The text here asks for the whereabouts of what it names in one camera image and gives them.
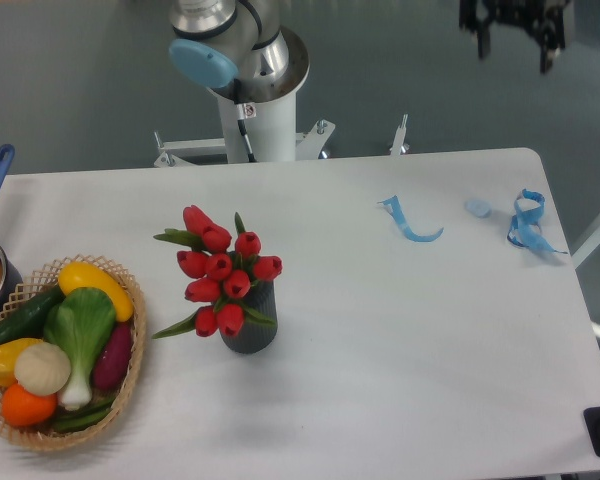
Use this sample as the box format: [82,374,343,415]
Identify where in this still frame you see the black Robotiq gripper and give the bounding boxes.
[459,0,571,74]

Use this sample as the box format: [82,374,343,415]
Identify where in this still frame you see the small blue cap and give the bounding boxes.
[464,198,492,218]

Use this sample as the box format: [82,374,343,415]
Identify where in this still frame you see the orange fruit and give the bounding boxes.
[1,384,57,427]

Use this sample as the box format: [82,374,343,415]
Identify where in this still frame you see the yellow bell pepper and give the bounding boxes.
[0,338,43,388]

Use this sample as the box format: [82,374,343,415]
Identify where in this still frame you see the curved blue ribbon strip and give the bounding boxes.
[378,195,444,243]

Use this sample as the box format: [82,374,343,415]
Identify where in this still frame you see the purple sweet potato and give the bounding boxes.
[92,323,132,390]

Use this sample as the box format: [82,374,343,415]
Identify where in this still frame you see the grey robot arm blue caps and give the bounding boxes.
[169,1,575,103]

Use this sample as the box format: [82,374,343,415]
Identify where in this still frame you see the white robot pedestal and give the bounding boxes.
[152,94,411,168]

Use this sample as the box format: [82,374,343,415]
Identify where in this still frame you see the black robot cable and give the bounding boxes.
[232,79,258,164]

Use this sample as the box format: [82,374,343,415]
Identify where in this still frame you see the green bean pods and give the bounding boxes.
[51,396,114,434]

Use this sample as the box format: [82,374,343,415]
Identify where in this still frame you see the dark grey ribbed vase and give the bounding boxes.
[216,282,278,354]

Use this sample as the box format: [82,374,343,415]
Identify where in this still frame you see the green bok choy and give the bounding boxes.
[43,287,116,411]

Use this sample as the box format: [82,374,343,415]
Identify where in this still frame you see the red tulip bouquet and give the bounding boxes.
[153,205,283,339]

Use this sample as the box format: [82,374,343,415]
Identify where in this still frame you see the woven wicker basket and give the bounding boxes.
[0,255,147,452]

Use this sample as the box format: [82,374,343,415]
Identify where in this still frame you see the cream white garlic bulb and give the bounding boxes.
[14,342,71,396]

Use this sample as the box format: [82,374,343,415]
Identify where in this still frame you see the blue tangled ribbon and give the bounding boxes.
[507,189,567,254]

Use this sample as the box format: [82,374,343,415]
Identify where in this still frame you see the dark green cucumber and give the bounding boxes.
[0,285,65,345]

